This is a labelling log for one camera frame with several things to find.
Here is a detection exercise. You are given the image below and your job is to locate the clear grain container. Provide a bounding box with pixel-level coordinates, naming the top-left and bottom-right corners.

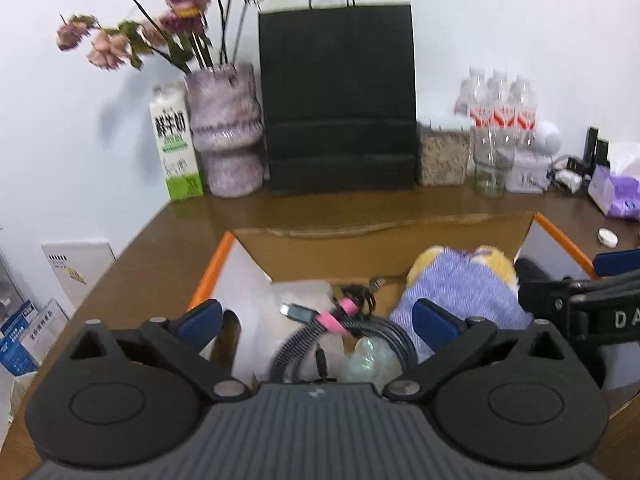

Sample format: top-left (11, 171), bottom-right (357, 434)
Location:
top-left (417, 119), bottom-right (472, 187)

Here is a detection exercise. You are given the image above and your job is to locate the purple knitted cloth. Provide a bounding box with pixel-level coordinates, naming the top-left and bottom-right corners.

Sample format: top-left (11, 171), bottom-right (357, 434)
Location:
top-left (389, 247), bottom-right (535, 356)

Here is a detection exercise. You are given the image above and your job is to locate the braided cable with pink tie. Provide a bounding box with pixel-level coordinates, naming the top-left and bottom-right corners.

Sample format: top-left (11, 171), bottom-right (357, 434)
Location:
top-left (269, 297), bottom-right (418, 386)

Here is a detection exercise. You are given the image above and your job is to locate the red label water bottle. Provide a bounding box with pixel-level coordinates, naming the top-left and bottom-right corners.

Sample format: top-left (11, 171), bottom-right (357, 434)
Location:
top-left (456, 66), bottom-right (492, 128)
top-left (487, 71), bottom-right (516, 131)
top-left (510, 75), bottom-right (538, 133)

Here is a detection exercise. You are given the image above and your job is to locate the white tissue box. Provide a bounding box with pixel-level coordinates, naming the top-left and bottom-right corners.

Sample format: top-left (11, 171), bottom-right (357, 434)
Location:
top-left (506, 152), bottom-right (551, 193)

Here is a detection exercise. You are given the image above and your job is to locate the purple tissue pack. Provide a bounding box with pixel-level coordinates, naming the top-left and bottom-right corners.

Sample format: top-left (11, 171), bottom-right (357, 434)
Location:
top-left (587, 141), bottom-right (640, 221)

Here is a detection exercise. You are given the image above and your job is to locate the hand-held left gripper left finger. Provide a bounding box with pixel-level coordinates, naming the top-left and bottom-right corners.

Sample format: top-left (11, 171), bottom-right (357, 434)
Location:
top-left (69, 299), bottom-right (252, 403)

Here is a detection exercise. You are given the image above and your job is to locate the wooden desktop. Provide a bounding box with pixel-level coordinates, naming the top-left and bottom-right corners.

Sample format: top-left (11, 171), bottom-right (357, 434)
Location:
top-left (0, 180), bottom-right (640, 480)

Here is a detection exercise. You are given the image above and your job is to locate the white round speaker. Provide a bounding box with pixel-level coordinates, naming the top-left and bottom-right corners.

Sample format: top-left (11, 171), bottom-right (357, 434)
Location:
top-left (530, 120), bottom-right (562, 156)

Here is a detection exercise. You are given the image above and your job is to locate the white charger plug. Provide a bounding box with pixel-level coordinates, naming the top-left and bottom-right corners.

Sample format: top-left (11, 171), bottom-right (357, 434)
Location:
top-left (550, 165), bottom-right (586, 195)

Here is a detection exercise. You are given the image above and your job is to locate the purple marbled vase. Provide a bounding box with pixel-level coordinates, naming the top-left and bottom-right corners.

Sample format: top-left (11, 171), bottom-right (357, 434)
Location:
top-left (184, 62), bottom-right (265, 197)

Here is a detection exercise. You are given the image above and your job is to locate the yellow plush toy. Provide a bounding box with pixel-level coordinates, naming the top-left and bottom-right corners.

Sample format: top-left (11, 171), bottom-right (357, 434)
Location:
top-left (406, 244), bottom-right (518, 292)

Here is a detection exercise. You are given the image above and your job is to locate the crumpled clear plastic bag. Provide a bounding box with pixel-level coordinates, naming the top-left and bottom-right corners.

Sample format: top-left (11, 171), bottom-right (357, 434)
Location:
top-left (344, 336), bottom-right (403, 385)

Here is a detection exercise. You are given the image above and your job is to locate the white flat box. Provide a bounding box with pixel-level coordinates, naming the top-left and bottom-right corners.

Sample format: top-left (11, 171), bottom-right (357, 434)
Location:
top-left (41, 241), bottom-right (117, 318)

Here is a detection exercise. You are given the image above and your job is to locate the clear cotton swab container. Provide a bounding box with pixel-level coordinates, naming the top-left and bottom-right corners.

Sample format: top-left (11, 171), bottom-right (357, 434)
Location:
top-left (270, 280), bottom-right (335, 322)

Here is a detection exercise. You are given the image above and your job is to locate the white green milk carton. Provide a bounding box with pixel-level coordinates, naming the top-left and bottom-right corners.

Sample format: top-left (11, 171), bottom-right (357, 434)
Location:
top-left (148, 82), bottom-right (205, 203)

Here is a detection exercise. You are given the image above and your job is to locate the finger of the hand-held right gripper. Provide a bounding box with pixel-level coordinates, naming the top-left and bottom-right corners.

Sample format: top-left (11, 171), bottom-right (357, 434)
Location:
top-left (594, 248), bottom-right (640, 279)
top-left (515, 256), bottom-right (574, 319)

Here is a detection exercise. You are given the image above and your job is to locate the empty drinking glass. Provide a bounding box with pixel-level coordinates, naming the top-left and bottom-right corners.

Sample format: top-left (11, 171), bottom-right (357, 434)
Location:
top-left (472, 125), bottom-right (518, 197)

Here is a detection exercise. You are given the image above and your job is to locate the orange-edged cardboard box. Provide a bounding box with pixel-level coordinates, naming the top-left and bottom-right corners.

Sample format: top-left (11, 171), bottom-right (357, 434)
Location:
top-left (187, 211), bottom-right (640, 401)

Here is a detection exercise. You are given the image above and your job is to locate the blue white box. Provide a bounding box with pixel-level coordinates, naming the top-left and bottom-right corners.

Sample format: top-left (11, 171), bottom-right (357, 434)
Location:
top-left (0, 300), bottom-right (40, 377)

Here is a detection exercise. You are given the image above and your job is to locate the black paper bag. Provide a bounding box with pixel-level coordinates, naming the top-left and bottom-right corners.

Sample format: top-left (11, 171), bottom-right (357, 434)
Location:
top-left (257, 0), bottom-right (418, 193)

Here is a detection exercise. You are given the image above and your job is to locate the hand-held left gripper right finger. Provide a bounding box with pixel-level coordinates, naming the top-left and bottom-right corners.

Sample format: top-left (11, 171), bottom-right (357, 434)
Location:
top-left (382, 299), bottom-right (572, 403)

